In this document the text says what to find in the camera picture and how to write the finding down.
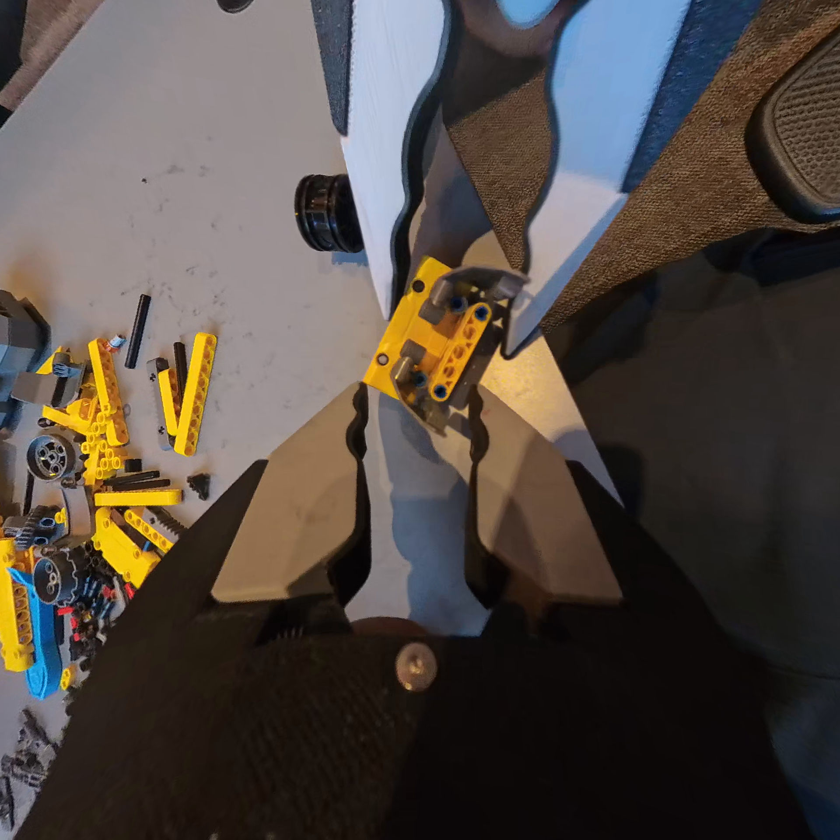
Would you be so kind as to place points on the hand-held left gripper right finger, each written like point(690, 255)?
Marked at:
point(538, 525)

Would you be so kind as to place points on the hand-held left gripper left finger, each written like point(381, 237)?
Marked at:
point(295, 518)

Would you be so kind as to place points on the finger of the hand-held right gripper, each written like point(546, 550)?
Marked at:
point(597, 131)
point(387, 98)

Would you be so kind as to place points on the black toy wheel rim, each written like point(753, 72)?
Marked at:
point(325, 213)

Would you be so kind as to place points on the yellow grey toy claw assembly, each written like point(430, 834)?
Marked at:
point(433, 341)

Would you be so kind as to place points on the black desk grommet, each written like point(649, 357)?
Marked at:
point(235, 4)

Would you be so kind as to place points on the small black toy connector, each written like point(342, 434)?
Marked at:
point(199, 486)

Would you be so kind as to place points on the black chair armrest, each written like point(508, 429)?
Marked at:
point(800, 131)

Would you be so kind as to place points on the long yellow toy beam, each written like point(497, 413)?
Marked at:
point(195, 394)

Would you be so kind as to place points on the short black toy axle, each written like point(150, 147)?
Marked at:
point(180, 364)

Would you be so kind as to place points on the yellow holed toy beam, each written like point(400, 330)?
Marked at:
point(108, 387)

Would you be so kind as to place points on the pile of small building pieces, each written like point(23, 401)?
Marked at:
point(85, 623)

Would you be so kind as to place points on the long black toy axle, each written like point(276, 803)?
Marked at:
point(138, 331)

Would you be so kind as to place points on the grey spoked toy wheel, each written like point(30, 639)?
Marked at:
point(51, 458)
point(56, 577)

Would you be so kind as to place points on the blue curved toy panel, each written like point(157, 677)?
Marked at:
point(43, 663)

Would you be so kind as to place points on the yellow toy frame part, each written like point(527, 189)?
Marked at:
point(14, 617)

